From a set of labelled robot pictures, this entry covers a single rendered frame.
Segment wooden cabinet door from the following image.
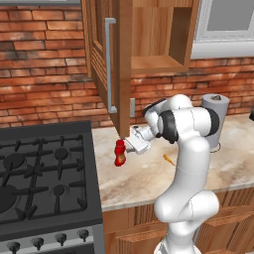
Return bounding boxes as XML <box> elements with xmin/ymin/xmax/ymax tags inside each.
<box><xmin>80</xmin><ymin>0</ymin><xmax>134</xmax><ymax>139</ymax></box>

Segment grey range hood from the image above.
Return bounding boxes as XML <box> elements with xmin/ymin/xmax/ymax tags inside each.
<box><xmin>0</xmin><ymin>0</ymin><xmax>81</xmax><ymax>6</ymax></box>

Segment open wooden wall cabinet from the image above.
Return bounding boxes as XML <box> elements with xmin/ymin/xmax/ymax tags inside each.
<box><xmin>131</xmin><ymin>0</ymin><xmax>201</xmax><ymax>75</ymax></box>

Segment long grey door handle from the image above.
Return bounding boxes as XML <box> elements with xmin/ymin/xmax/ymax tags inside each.
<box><xmin>104</xmin><ymin>17</ymin><xmax>118</xmax><ymax>115</ymax></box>

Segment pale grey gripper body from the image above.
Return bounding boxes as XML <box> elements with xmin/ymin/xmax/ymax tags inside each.
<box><xmin>124</xmin><ymin>126</ymin><xmax>152</xmax><ymax>156</ymax></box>

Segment black stove knob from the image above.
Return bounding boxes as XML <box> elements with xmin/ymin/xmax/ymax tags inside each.
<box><xmin>31</xmin><ymin>236</ymin><xmax>46</xmax><ymax>251</ymax></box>
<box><xmin>76</xmin><ymin>228</ymin><xmax>90</xmax><ymax>243</ymax></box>
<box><xmin>55</xmin><ymin>232</ymin><xmax>68</xmax><ymax>247</ymax></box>
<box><xmin>7</xmin><ymin>241</ymin><xmax>22</xmax><ymax>254</ymax></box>

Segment black gas stove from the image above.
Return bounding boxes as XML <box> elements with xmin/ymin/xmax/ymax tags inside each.
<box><xmin>0</xmin><ymin>120</ymin><xmax>106</xmax><ymax>254</ymax></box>

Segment red ketchup bottle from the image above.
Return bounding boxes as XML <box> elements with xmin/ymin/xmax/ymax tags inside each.
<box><xmin>113</xmin><ymin>139</ymin><xmax>128</xmax><ymax>168</ymax></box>

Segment wooden counter base cabinets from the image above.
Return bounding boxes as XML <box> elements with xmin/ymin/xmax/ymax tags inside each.
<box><xmin>101</xmin><ymin>186</ymin><xmax>254</xmax><ymax>254</ymax></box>

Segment orange carrot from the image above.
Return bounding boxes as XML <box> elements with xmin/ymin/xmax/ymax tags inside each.
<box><xmin>162</xmin><ymin>153</ymin><xmax>176</xmax><ymax>167</ymax></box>

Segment white framed window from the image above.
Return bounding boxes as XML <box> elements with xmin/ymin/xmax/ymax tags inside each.
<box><xmin>190</xmin><ymin>0</ymin><xmax>254</xmax><ymax>61</ymax></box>

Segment wooden drawer handle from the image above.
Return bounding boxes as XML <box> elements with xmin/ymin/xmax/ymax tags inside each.
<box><xmin>203</xmin><ymin>209</ymin><xmax>254</xmax><ymax>228</ymax></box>
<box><xmin>116</xmin><ymin>227</ymin><xmax>169</xmax><ymax>245</ymax></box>

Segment grey paper towel roll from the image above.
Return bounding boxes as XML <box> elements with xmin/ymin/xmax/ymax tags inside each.
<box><xmin>200</xmin><ymin>93</ymin><xmax>230</xmax><ymax>154</ymax></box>

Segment short grey door handle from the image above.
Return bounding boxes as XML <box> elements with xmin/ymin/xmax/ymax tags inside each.
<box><xmin>129</xmin><ymin>97</ymin><xmax>136</xmax><ymax>119</ymax></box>

